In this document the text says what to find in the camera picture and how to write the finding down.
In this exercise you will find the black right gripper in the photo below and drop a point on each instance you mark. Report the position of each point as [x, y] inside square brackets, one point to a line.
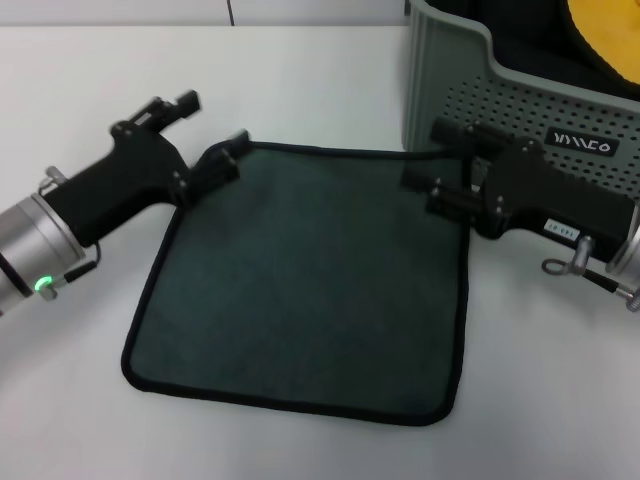
[550, 200]

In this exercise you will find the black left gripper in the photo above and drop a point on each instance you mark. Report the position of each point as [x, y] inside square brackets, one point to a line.
[130, 175]

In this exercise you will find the dark green towel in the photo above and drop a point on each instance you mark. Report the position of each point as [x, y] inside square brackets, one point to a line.
[300, 280]

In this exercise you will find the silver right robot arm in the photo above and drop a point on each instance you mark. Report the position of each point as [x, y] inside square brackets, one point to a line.
[630, 255]

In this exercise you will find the grey perforated storage box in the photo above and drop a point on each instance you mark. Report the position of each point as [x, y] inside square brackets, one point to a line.
[450, 60]

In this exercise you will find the yellow towel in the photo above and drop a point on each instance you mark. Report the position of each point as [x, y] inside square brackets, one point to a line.
[610, 30]

